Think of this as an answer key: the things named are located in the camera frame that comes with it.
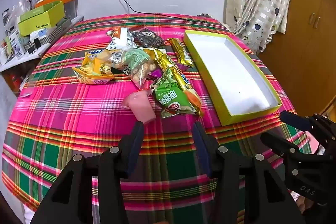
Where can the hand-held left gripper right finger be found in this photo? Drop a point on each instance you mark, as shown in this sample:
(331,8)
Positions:
(202,145)

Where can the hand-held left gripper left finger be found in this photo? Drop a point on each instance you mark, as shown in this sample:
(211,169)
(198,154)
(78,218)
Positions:
(135,145)

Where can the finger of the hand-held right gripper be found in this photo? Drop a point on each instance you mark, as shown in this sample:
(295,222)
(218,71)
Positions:
(278,144)
(294,119)

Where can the pink jelly cup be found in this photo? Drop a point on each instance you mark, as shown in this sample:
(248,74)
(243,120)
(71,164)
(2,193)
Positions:
(141,108)

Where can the green snack bag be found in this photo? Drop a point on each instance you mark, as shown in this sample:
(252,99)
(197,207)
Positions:
(170,98)

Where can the yellow-green cardboard box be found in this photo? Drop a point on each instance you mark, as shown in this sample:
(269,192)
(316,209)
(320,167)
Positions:
(236,69)

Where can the clear bag of nuts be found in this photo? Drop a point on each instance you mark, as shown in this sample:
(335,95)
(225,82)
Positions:
(134,64)

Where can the long gold snack packet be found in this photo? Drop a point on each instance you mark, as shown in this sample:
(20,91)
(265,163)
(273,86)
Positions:
(170,64)

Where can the yellow potato chips bag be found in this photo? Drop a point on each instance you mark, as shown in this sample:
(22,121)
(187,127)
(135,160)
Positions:
(92,66)

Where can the white and orange snack packet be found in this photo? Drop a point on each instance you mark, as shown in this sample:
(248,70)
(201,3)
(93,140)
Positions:
(119,39)

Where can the dark seeds bag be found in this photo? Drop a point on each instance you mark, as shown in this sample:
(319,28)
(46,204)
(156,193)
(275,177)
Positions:
(147,37)

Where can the pink green plaid blanket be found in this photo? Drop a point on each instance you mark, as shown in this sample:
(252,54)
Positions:
(65,108)

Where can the wooden cabinet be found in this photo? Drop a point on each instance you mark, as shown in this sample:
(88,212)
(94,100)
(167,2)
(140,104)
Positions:
(302,16)

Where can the floral cloth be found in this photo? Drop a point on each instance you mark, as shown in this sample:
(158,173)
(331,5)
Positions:
(204,15)

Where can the grey patterned box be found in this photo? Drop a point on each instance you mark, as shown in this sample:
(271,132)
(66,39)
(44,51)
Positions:
(59,29)

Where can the green storage box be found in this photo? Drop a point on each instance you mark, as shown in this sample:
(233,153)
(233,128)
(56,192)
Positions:
(42,22)

